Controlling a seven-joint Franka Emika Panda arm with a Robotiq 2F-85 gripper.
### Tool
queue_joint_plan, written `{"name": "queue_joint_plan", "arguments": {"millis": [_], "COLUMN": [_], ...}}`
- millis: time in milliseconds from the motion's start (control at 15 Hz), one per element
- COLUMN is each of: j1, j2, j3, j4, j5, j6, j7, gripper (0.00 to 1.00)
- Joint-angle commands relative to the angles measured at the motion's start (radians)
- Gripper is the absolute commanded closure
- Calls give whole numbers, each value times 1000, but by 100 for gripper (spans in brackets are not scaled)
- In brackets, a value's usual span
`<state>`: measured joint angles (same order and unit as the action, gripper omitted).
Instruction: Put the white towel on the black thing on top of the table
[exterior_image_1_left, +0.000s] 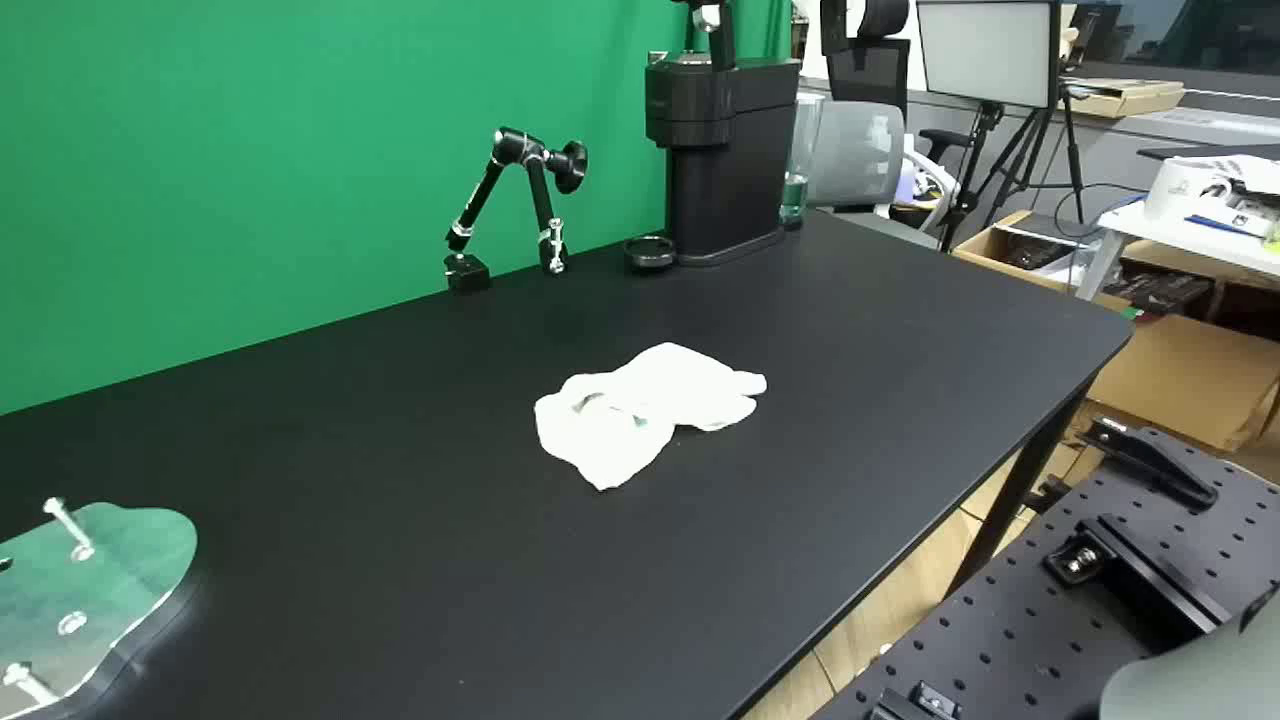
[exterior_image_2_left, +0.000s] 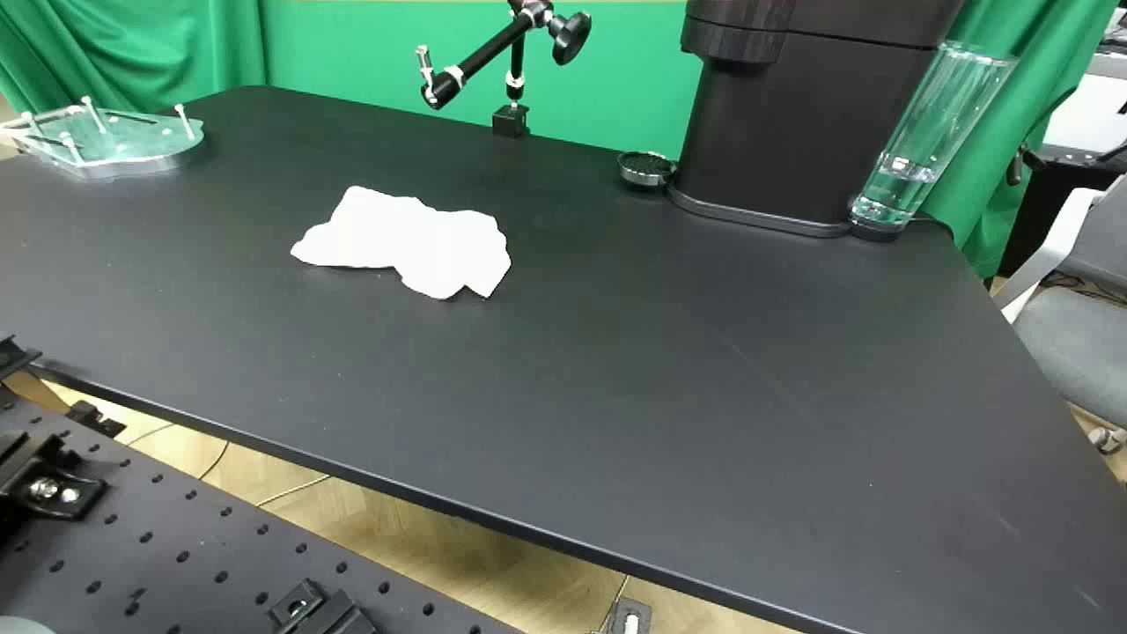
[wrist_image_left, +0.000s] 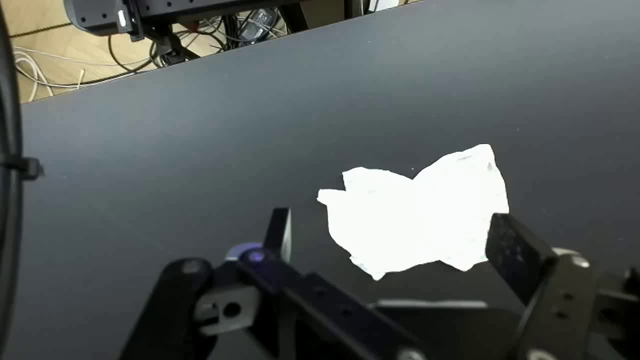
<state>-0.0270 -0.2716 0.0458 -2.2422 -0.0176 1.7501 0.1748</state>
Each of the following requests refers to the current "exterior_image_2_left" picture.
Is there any white towel with green print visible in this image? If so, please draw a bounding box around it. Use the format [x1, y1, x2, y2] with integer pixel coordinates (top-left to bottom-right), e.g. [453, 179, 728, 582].
[289, 183, 514, 305]

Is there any small black round cap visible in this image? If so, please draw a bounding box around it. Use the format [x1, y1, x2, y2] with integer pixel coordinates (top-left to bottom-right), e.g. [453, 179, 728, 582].
[616, 147, 684, 194]

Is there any black box stand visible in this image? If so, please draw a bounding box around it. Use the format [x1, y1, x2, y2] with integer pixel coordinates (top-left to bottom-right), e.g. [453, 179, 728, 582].
[669, 0, 968, 244]

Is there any green curtain backdrop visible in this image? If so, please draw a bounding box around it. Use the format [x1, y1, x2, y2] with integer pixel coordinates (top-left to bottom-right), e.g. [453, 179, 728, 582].
[0, 0, 1120, 285]

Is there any black perforated breadboard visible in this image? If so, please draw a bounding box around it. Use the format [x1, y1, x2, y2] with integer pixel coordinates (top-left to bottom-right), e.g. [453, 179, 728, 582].
[0, 383, 520, 634]

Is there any grey office chair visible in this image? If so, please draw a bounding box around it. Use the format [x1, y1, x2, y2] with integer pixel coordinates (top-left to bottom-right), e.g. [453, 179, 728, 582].
[1010, 173, 1127, 436]

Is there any black clamp with silver bolts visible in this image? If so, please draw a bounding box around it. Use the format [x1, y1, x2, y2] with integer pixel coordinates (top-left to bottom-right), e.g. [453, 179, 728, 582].
[0, 436, 113, 523]

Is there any white side table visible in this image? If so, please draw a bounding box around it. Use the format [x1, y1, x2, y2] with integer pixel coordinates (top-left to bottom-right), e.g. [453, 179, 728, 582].
[1040, 50, 1127, 168]

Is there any black bracket on breadboard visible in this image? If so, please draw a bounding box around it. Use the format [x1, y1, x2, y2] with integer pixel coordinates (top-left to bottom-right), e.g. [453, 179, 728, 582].
[265, 576, 380, 634]

